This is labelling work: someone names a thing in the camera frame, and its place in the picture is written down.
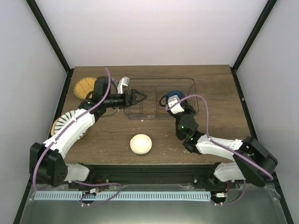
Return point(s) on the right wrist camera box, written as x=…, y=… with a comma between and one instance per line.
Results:
x=173, y=105

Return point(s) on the black frame post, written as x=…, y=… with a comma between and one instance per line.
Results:
x=266, y=11
x=48, y=33

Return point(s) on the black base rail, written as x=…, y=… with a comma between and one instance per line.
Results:
x=198, y=176

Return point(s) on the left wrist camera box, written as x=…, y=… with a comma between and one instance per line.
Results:
x=122, y=84

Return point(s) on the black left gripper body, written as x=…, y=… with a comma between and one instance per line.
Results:
x=114, y=103

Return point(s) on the black right frame post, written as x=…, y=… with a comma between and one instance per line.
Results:
x=266, y=11

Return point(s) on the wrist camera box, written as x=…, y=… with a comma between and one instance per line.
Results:
x=173, y=105
x=122, y=84

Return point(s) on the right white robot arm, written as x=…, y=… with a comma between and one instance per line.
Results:
x=248, y=159

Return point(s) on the blue ceramic mug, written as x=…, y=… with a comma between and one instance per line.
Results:
x=175, y=94

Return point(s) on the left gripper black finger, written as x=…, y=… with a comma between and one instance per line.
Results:
x=133, y=102
x=138, y=94

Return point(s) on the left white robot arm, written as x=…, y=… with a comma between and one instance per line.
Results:
x=47, y=159

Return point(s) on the light blue slotted cable duct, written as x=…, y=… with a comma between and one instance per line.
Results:
x=125, y=196

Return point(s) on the black left frame post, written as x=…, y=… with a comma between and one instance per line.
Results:
x=48, y=33

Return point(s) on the round woven bamboo tray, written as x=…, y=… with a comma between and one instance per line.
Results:
x=83, y=87

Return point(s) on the round wooden plate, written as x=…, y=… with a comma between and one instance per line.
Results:
x=53, y=128

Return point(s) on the grey wire dish rack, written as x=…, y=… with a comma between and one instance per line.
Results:
x=155, y=89

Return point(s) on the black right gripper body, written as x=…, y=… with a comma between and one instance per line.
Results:
x=186, y=107

